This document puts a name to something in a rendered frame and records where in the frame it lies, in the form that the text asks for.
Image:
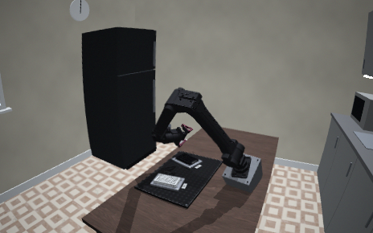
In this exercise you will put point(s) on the white well plate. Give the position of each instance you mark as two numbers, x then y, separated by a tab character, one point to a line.
167	180

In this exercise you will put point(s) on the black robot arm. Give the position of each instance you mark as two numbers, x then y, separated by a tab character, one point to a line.
190	102

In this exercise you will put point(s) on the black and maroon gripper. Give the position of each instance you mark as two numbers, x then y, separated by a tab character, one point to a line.
181	135

